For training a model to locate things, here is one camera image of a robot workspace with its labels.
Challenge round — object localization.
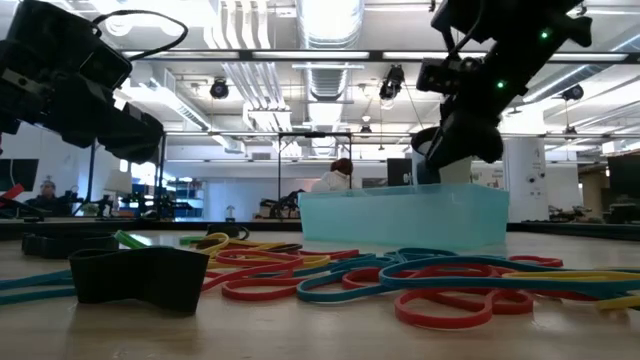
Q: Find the white lampshade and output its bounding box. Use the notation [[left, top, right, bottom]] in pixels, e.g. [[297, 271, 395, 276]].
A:
[[102, 169, 132, 196]]

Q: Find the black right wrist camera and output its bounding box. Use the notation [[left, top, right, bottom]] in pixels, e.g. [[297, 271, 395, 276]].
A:
[[416, 57, 454, 94]]

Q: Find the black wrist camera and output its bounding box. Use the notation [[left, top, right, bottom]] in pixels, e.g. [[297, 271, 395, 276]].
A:
[[79, 43, 134, 92], [416, 57, 454, 94]]

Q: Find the teal translucent plastic bin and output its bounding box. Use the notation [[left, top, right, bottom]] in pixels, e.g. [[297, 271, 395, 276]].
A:
[[298, 183, 510, 251]]

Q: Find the silver ventilation duct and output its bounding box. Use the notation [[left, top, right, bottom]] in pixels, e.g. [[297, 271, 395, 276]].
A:
[[294, 0, 366, 101]]

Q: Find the black aluminium table frame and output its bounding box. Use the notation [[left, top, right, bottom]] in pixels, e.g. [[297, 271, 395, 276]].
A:
[[0, 218, 640, 242]]

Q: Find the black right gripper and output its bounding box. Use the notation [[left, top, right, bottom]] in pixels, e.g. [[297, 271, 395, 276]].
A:
[[424, 29, 551, 172]]

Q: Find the red rubber band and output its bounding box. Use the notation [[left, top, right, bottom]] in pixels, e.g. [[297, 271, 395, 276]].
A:
[[509, 254, 565, 269], [214, 248, 361, 267], [202, 257, 306, 291], [414, 263, 501, 281], [221, 277, 534, 331], [342, 267, 416, 291]]

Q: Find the black camera cable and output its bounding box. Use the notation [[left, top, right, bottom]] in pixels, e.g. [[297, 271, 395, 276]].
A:
[[92, 9, 190, 62]]

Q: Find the black background table frame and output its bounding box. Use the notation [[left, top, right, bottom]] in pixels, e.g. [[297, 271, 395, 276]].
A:
[[277, 132, 353, 201], [82, 132, 169, 216]]

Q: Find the wide black rubber band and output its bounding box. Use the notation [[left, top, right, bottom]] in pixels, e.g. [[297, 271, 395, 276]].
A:
[[21, 230, 119, 260], [206, 223, 250, 241], [68, 246, 210, 315]]

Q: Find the white pillar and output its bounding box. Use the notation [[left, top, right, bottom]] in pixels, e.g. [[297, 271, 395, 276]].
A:
[[502, 137, 550, 223]]

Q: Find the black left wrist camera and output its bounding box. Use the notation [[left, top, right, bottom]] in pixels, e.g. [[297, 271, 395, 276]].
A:
[[79, 43, 134, 92]]

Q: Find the red bar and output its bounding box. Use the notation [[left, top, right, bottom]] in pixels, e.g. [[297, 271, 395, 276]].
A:
[[0, 183, 25, 209]]

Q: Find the blue storage shelf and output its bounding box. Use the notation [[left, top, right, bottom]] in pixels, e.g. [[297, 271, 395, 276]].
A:
[[167, 177, 205, 219]]

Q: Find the black monitor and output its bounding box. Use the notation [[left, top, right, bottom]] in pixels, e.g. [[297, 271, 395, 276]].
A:
[[607, 154, 640, 201], [0, 158, 40, 192], [386, 158, 414, 187]]

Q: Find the white cylindrical cup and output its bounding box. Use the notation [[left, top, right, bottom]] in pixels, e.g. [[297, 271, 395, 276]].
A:
[[410, 126, 474, 186]]

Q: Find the yellow rubber band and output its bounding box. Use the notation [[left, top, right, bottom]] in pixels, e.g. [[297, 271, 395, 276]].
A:
[[207, 253, 331, 271], [594, 294, 640, 311], [192, 232, 286, 256], [502, 269, 640, 284]]

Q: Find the black overhead camera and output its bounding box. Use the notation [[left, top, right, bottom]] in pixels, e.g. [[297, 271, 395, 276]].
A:
[[378, 64, 405, 101]]

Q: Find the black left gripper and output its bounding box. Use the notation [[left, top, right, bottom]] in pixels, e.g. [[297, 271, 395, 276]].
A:
[[0, 0, 166, 164]]

